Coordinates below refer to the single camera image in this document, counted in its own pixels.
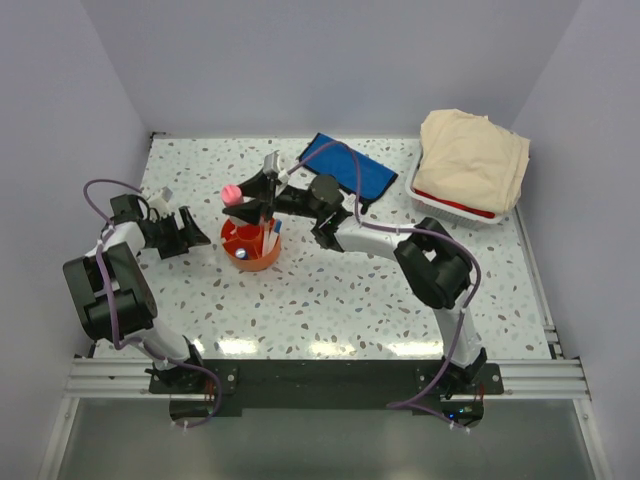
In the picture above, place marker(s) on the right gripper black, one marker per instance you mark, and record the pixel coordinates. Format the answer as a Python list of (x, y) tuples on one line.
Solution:
[(266, 201)]

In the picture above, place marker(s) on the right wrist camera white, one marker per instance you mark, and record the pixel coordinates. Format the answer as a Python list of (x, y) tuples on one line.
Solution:
[(276, 165)]

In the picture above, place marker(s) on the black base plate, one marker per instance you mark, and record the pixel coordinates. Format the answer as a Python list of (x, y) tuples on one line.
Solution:
[(332, 385)]

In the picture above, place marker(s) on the orange cap white pen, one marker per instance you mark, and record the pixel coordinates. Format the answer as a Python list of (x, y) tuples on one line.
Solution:
[(266, 227)]

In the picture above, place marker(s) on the blue cap grey glue stick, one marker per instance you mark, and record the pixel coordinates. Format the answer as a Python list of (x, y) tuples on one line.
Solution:
[(242, 254)]

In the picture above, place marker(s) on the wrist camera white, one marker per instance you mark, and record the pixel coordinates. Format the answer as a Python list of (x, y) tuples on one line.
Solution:
[(159, 202), (276, 165)]

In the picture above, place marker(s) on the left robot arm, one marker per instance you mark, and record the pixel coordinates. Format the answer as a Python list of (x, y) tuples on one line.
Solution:
[(112, 298)]

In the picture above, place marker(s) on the beige folded cloth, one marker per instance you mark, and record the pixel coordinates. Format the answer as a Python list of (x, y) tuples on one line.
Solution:
[(470, 160)]

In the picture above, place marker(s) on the blue cap white pen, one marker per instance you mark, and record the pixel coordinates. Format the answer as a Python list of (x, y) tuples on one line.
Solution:
[(274, 234)]

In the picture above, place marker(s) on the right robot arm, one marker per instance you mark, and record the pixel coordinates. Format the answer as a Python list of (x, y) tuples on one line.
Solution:
[(436, 267)]

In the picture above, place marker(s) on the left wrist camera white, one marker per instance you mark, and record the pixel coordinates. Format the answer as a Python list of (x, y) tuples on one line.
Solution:
[(159, 202)]

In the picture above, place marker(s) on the pink patterned tube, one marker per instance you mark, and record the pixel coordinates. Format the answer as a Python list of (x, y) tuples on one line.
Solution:
[(231, 195)]

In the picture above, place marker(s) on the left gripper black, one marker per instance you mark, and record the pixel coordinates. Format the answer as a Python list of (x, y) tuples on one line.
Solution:
[(184, 238)]

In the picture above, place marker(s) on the red cloth in basket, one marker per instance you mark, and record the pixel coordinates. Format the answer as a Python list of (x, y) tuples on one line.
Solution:
[(458, 206)]

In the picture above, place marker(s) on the orange round organizer container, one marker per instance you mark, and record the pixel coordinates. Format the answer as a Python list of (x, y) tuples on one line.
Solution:
[(250, 238)]

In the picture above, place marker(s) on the white plastic basket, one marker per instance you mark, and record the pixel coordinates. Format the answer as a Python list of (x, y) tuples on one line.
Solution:
[(444, 211)]

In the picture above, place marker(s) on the aluminium rail frame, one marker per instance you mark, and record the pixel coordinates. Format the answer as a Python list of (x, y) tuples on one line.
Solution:
[(311, 351)]

